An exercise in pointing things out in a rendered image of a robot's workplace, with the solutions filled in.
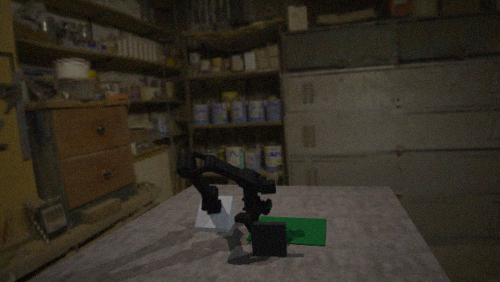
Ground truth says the green circuit board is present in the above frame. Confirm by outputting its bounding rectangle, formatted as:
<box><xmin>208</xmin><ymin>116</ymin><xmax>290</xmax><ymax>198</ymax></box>
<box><xmin>258</xmin><ymin>216</ymin><xmax>327</xmax><ymax>246</ymax></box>

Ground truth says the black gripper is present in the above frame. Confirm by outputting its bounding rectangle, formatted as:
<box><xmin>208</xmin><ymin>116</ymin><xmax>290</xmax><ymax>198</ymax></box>
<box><xmin>234</xmin><ymin>195</ymin><xmax>262</xmax><ymax>233</ymax></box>

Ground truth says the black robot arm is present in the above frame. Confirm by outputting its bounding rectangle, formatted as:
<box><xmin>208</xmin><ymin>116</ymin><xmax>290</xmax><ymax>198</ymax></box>
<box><xmin>177</xmin><ymin>151</ymin><xmax>276</xmax><ymax>215</ymax></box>

